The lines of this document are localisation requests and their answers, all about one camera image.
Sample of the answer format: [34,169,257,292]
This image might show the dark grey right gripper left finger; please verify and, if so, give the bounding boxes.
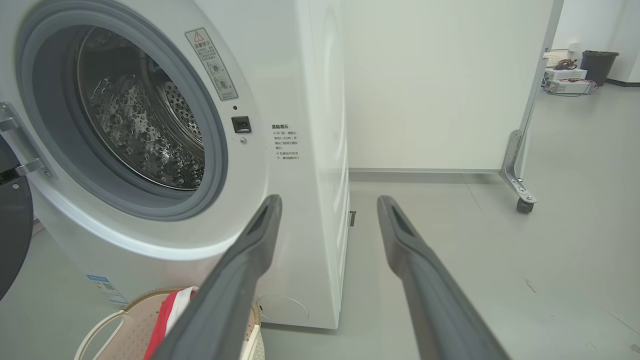
[150,195,283,360]

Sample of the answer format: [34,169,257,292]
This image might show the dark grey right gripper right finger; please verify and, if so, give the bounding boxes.
[376,195,511,360]

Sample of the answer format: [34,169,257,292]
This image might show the red and white sports clothes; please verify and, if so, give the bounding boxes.
[144,286,200,360]

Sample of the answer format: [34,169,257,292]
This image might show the grey round washing machine door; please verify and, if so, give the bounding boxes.
[0,135,35,301]

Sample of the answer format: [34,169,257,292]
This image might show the cream perforated laundry basket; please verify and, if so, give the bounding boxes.
[74,286,266,360]

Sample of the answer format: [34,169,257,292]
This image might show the white front-load washing machine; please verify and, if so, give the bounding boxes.
[0,0,351,331]

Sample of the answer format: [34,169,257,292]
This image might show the white partition panel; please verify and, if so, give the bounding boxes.
[342,0,565,173]

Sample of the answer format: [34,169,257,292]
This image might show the white electronics box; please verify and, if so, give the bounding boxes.
[546,80,596,96]
[544,68,588,82]

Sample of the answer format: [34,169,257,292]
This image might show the black trash bin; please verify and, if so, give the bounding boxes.
[580,50,620,87]

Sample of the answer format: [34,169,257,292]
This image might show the metal bracket with caster wheel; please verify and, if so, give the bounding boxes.
[500,130,538,215]

